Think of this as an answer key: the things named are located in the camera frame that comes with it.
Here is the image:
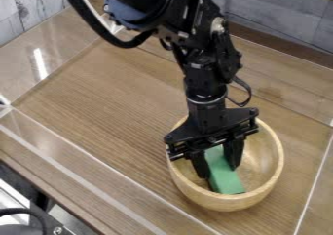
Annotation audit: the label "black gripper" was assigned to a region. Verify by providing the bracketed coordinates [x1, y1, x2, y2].
[164, 97, 258, 179]

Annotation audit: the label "green rectangular block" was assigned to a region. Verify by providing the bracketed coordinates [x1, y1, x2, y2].
[205, 145, 246, 195]

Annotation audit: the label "wooden bowl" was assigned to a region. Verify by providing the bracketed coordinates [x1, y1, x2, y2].
[168, 119, 285, 212]

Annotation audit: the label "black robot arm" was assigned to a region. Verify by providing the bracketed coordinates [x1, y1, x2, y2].
[68, 0, 258, 178]

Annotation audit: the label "clear acrylic enclosure walls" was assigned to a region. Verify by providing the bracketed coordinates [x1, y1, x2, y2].
[0, 0, 333, 235]

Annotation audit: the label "black metal mount bracket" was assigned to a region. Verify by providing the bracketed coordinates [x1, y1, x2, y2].
[28, 194, 78, 235]

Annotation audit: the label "black cable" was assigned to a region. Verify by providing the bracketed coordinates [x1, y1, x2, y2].
[0, 207, 41, 235]

